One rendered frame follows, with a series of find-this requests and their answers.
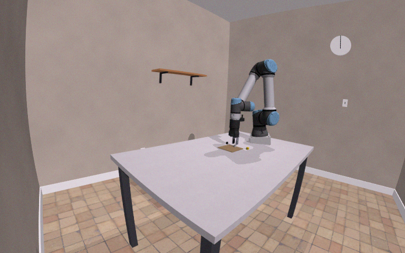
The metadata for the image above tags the brown square mat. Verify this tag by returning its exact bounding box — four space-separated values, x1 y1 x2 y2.
217 144 243 152

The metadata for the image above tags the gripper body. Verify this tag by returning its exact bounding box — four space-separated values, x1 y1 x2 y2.
228 113 245 137

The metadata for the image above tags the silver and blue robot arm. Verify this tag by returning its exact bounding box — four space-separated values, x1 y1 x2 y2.
230 59 279 137

